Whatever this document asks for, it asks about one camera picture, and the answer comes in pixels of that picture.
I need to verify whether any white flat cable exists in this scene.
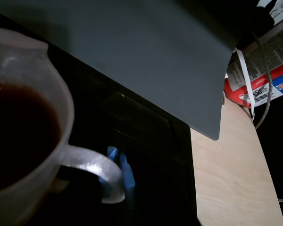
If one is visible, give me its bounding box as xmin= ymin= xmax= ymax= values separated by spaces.
xmin=233 ymin=48 xmax=257 ymax=121

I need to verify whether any red and blue carton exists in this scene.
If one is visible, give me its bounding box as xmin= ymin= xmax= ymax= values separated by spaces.
xmin=223 ymin=22 xmax=283 ymax=109

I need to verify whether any translucent plastic kettle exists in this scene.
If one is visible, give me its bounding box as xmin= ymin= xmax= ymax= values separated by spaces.
xmin=0 ymin=25 xmax=126 ymax=226

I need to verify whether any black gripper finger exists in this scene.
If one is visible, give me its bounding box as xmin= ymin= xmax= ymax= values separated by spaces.
xmin=98 ymin=145 xmax=120 ymax=188
xmin=118 ymin=152 xmax=136 ymax=209

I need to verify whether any black work mat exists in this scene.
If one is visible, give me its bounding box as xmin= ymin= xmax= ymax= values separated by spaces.
xmin=0 ymin=8 xmax=201 ymax=226

